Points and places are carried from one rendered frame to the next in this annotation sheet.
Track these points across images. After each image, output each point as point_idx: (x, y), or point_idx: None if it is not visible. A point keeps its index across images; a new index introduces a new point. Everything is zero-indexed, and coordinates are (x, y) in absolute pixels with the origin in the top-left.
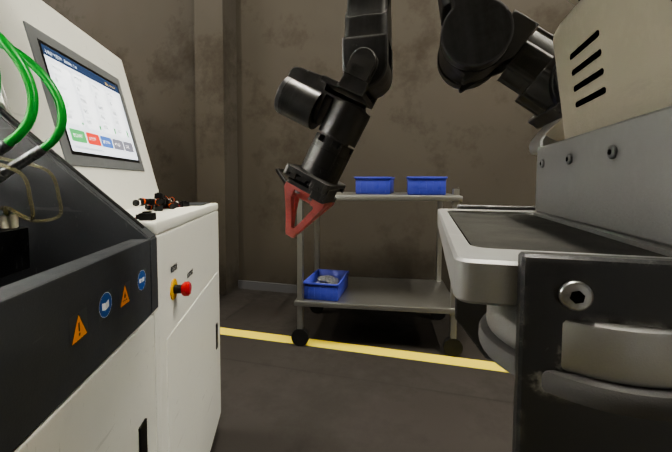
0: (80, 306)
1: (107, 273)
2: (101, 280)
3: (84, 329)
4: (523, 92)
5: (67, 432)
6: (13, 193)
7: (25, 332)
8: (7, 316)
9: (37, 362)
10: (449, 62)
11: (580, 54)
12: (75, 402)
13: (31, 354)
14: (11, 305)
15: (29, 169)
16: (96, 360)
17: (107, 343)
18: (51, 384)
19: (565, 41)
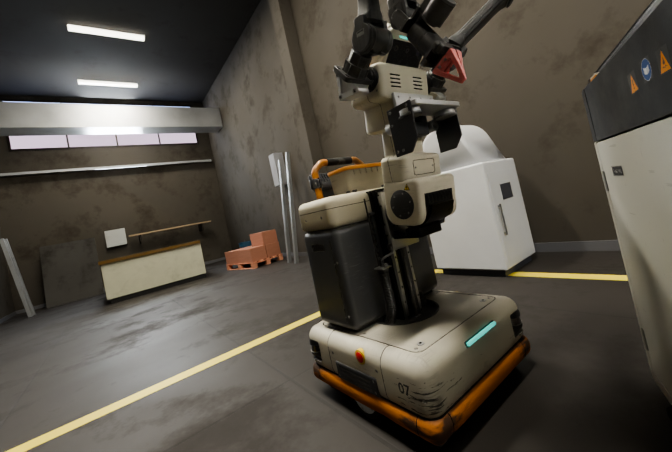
0: (630, 68)
1: (642, 41)
2: (639, 48)
3: (636, 85)
4: (368, 69)
5: (643, 147)
6: None
7: (614, 78)
8: (608, 70)
9: (621, 95)
10: (388, 45)
11: (393, 75)
12: (643, 132)
13: (618, 90)
14: (608, 65)
15: None
16: (650, 113)
17: (656, 104)
18: (629, 111)
19: (388, 69)
